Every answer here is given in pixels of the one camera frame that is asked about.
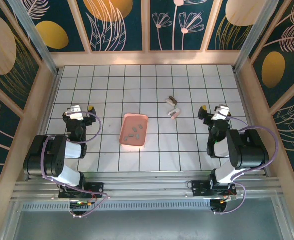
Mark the pink plastic tray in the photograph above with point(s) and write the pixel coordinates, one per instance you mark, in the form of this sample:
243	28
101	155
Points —
127	146

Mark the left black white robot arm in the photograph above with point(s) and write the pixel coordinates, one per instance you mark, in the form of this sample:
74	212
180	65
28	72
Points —
37	155

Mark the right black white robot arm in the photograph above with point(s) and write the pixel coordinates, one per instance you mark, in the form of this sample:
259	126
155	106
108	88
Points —
249	155

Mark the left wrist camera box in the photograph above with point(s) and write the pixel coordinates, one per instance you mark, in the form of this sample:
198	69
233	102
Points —
75	113

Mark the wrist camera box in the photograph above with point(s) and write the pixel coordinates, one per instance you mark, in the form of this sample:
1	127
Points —
222	112
75	113

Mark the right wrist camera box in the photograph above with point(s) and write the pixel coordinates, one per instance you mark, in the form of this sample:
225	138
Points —
222	112

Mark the aluminium frame rail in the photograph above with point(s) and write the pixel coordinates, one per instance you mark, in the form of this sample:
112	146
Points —
149	185

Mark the aluminium corner post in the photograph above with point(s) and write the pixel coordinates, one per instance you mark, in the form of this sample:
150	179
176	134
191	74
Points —
255	37
36	37

